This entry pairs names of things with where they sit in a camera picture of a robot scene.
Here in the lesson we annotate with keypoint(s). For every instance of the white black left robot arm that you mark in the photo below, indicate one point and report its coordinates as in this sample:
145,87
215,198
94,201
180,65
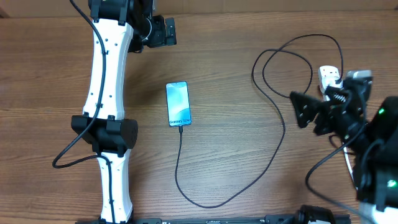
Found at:
119,28

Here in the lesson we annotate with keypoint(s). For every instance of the white power strip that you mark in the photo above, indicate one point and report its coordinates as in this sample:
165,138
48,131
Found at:
331,71

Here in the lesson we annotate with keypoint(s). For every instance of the Samsung Galaxy smartphone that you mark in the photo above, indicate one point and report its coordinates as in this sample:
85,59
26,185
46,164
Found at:
178,104

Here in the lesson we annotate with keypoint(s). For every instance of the white charger plug adapter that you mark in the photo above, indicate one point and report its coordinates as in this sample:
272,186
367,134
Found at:
330,81

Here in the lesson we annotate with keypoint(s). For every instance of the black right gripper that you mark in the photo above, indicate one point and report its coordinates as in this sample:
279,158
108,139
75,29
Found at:
311,105

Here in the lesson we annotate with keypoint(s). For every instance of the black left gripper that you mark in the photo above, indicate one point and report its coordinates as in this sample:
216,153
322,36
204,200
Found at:
160,39

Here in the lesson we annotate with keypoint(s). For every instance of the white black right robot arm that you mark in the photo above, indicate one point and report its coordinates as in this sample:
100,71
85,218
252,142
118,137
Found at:
374,142

